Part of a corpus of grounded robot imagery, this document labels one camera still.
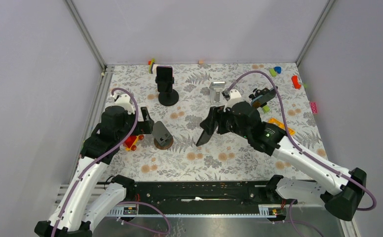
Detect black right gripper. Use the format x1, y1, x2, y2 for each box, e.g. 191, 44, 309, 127
199, 105, 251, 139

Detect black round-base phone stand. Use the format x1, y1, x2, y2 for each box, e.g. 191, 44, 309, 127
248, 86, 279, 110

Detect black smartphone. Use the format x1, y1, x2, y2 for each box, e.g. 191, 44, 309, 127
196, 117, 217, 147

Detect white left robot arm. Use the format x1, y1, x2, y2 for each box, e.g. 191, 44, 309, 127
34, 91, 153, 237

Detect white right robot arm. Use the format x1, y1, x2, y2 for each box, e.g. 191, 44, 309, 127
196, 102, 367, 221

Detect grey stand on wooden base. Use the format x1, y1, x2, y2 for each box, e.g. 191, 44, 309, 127
152, 121, 174, 150

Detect black phone stand with phone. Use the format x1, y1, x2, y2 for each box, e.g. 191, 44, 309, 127
155, 66, 179, 107

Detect silver metal phone stand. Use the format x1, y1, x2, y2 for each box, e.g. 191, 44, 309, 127
209, 81, 226, 104

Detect red toy car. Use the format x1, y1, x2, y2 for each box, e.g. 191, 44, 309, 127
122, 134, 144, 151

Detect green toy block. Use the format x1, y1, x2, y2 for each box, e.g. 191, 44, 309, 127
262, 105, 270, 114

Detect floral patterned mat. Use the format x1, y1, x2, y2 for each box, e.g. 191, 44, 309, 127
100, 63, 326, 181

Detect lime green block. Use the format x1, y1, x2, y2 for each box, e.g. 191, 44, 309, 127
269, 68, 277, 77

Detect purple-edged smartphone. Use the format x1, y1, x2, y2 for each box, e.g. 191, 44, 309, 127
155, 66, 174, 93

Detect blue heart block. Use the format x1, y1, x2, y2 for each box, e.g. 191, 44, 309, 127
273, 67, 282, 74

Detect stacked coloured blocks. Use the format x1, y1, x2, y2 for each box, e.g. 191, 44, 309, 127
148, 58, 155, 74

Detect red curved block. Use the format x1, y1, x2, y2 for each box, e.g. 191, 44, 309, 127
291, 75, 302, 89

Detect pink lego brick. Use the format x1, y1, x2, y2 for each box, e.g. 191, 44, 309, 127
309, 102, 318, 114

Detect yellow triangular plastic frame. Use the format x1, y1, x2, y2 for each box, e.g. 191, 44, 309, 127
268, 118, 296, 135

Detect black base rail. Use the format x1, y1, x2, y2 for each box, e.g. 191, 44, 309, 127
124, 181, 291, 216

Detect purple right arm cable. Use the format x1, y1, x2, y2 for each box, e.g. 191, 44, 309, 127
224, 70, 377, 237

